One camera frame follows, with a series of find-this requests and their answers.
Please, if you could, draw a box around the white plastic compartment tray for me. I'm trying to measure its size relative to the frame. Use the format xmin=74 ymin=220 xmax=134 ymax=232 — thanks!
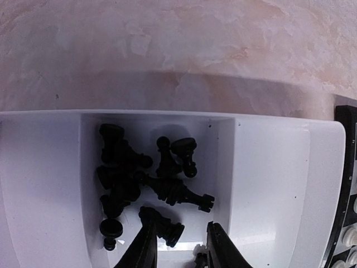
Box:
xmin=1 ymin=111 xmax=346 ymax=267

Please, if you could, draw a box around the black bishop piece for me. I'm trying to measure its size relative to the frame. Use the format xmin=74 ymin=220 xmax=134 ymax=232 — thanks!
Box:
xmin=193 ymin=244 xmax=208 ymax=268

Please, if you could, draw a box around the black rook piece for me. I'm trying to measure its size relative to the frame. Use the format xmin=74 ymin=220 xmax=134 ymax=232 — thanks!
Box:
xmin=99 ymin=123 xmax=125 ymax=164

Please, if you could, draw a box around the black chess piece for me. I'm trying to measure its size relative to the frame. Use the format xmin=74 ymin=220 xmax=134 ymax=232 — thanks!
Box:
xmin=114 ymin=139 xmax=153 ymax=169

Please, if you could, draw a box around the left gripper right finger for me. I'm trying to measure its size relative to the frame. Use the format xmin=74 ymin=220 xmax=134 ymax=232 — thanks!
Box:
xmin=206 ymin=222 xmax=252 ymax=268

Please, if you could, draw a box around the black pawn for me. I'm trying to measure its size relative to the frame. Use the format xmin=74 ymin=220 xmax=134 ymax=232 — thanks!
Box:
xmin=99 ymin=218 xmax=123 ymax=251
xmin=171 ymin=137 xmax=197 ymax=178
xmin=156 ymin=136 xmax=182 ymax=178

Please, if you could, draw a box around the white chess piece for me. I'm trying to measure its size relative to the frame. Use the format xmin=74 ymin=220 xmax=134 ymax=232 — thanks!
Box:
xmin=331 ymin=260 xmax=347 ymax=268
xmin=353 ymin=198 xmax=357 ymax=214
xmin=342 ymin=226 xmax=357 ymax=247

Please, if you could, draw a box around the black chess pieces heap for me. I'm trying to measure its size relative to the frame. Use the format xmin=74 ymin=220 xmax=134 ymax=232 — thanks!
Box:
xmin=96 ymin=165 xmax=141 ymax=218

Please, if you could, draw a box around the black white chessboard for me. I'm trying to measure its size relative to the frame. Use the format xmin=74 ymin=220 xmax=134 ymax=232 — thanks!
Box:
xmin=321 ymin=105 xmax=356 ymax=267

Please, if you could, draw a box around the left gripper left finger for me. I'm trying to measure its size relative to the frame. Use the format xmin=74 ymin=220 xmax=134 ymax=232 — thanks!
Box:
xmin=114 ymin=217 xmax=157 ymax=268

